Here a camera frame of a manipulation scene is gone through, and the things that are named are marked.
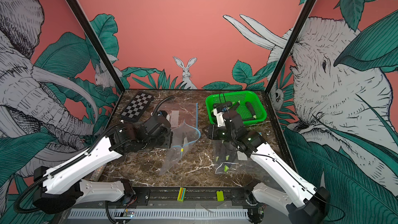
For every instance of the left black frame post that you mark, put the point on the left black frame post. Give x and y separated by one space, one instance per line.
94 40

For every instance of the striped colour block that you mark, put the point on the striped colour block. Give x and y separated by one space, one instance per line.
181 194

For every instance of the dark purple eggplant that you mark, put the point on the dark purple eggplant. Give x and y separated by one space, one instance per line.
224 155

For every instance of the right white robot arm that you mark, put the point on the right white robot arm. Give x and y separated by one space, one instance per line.
300 200

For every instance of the right black frame post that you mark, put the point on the right black frame post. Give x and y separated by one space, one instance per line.
305 12

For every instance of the green plastic basket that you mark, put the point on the green plastic basket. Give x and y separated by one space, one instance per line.
238 98

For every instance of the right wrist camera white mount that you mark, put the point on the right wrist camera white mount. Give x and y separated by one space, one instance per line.
219 117

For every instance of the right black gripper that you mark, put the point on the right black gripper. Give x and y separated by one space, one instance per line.
214 130

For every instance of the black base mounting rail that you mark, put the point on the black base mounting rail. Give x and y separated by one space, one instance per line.
186 194

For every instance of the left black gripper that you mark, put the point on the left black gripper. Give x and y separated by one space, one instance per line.
168 144

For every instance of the black white checkerboard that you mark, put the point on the black white checkerboard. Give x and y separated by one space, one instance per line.
136 107

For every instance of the clear zip bag blue zipper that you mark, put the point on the clear zip bag blue zipper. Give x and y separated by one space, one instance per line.
239 161

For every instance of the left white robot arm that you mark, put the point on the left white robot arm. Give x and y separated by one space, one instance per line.
64 186

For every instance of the green small block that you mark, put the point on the green small block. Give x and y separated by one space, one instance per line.
220 196

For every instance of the white perforated rail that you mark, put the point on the white perforated rail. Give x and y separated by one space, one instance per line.
165 213

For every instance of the black frame post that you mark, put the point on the black frame post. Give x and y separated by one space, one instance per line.
305 12
94 40

